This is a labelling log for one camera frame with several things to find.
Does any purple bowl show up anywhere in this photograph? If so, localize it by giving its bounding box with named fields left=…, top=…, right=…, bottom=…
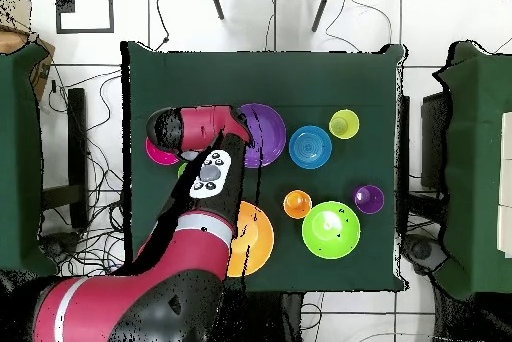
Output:
left=238, top=102, right=288, bottom=169

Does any pink bowl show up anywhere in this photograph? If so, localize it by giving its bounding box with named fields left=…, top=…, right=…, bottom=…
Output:
left=144, top=136, right=180, bottom=167

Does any large yellow-orange bowl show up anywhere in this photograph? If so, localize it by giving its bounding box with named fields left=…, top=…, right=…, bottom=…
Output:
left=227, top=200, right=276, bottom=278

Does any black floor beam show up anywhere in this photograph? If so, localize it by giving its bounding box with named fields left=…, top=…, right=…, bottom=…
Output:
left=40, top=87, right=90, bottom=231

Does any orange cup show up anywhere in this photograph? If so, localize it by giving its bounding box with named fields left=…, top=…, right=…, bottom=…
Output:
left=282, top=189, right=313, bottom=220

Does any blue bowl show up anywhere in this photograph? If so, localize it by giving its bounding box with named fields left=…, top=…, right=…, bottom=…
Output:
left=288, top=124, right=334, bottom=170

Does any green bowl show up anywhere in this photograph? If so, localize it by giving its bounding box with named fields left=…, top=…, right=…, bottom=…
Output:
left=301, top=200, right=362, bottom=260

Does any dark grey stand base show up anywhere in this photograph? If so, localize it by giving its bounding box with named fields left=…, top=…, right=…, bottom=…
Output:
left=401, top=233, right=449, bottom=277
left=39, top=230, right=83, bottom=257

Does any yellow cup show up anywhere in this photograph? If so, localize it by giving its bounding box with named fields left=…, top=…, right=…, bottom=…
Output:
left=328, top=108, right=361, bottom=141

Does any dark green tablecloth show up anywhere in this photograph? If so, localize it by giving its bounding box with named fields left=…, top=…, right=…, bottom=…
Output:
left=120, top=40, right=409, bottom=294

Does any green side table cloth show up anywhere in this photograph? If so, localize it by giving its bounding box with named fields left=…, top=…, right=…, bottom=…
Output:
left=0, top=43, right=59, bottom=277
left=433, top=40, right=512, bottom=301

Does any purple cup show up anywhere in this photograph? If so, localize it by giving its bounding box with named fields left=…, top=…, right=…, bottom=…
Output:
left=352, top=184, right=386, bottom=216

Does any cardboard box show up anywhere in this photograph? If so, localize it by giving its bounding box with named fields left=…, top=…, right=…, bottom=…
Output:
left=0, top=0, right=56, bottom=103

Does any black box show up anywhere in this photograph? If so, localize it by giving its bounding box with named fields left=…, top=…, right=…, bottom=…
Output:
left=419, top=91, right=450, bottom=192

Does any tangle of black cables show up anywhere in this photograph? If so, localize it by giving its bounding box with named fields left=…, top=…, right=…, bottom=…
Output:
left=39, top=65, right=133, bottom=279

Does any black cable with plug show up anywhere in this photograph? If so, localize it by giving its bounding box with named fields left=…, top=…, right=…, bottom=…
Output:
left=147, top=0, right=171, bottom=52

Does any black camera tripod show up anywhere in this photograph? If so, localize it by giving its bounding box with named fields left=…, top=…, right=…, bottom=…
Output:
left=207, top=0, right=336, bottom=34

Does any black rectangular frame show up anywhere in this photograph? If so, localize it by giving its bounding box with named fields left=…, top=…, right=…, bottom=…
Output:
left=54, top=0, right=116, bottom=35

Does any thin black cable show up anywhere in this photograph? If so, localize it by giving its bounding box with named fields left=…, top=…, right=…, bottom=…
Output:
left=324, top=0, right=394, bottom=54

